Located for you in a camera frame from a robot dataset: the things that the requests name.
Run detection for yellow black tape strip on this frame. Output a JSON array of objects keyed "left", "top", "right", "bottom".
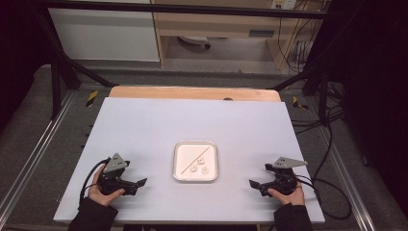
[
  {"left": 292, "top": 95, "right": 310, "bottom": 111},
  {"left": 85, "top": 90, "right": 99, "bottom": 108}
]

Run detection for black hanging cables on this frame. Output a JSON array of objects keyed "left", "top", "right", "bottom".
[{"left": 276, "top": 0, "right": 323, "bottom": 74}]

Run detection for black metal stand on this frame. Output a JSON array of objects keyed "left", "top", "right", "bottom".
[
  {"left": 32, "top": 6, "right": 118, "bottom": 120},
  {"left": 271, "top": 18, "right": 331, "bottom": 124}
]

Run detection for wooden desk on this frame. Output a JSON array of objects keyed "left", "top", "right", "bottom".
[{"left": 150, "top": 0, "right": 329, "bottom": 71}]

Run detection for black metal crossbar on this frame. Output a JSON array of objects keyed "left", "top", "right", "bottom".
[{"left": 38, "top": 0, "right": 330, "bottom": 20}]

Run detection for office chair base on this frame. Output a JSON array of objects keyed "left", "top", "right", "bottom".
[{"left": 177, "top": 36, "right": 212, "bottom": 50}]

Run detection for black curtain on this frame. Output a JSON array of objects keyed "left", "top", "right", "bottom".
[
  {"left": 0, "top": 0, "right": 52, "bottom": 133},
  {"left": 326, "top": 0, "right": 408, "bottom": 210}
]

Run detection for white table board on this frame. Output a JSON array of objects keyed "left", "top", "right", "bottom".
[{"left": 53, "top": 97, "right": 325, "bottom": 224}]

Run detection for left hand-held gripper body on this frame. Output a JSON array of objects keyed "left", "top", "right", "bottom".
[{"left": 97, "top": 153, "right": 139, "bottom": 196}]

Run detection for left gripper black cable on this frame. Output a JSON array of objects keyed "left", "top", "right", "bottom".
[{"left": 79, "top": 157, "right": 112, "bottom": 206}]

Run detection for white cabinet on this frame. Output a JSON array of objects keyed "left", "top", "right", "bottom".
[{"left": 47, "top": 0, "right": 161, "bottom": 63}]

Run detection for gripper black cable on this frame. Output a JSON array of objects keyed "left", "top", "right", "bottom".
[
  {"left": 294, "top": 174, "right": 353, "bottom": 220},
  {"left": 79, "top": 157, "right": 112, "bottom": 206}
]

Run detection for person's right hand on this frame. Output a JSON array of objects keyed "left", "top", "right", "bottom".
[{"left": 268, "top": 182, "right": 306, "bottom": 206}]

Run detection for wall power outlet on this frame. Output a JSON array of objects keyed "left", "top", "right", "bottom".
[{"left": 270, "top": 0, "right": 298, "bottom": 11}]

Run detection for person's left hand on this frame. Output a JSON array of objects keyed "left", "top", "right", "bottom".
[{"left": 88, "top": 165, "right": 126, "bottom": 207}]

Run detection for wooden table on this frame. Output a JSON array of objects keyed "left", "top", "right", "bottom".
[{"left": 109, "top": 86, "right": 282, "bottom": 103}]

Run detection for aluminium floor rail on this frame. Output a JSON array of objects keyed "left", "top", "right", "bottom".
[
  {"left": 0, "top": 90, "right": 77, "bottom": 219},
  {"left": 319, "top": 126, "right": 377, "bottom": 231}
]

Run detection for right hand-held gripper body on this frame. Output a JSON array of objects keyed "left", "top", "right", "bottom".
[{"left": 265, "top": 156, "right": 308, "bottom": 195}]

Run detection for white square tray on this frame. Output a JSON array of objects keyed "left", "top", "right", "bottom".
[{"left": 172, "top": 141, "right": 219, "bottom": 183}]

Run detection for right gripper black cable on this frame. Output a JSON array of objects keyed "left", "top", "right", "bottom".
[{"left": 294, "top": 174, "right": 353, "bottom": 220}]

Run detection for thin wooden stick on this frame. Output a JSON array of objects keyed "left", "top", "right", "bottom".
[{"left": 180, "top": 145, "right": 213, "bottom": 175}]

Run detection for black floor cables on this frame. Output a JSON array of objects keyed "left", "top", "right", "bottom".
[{"left": 290, "top": 81, "right": 346, "bottom": 181}]

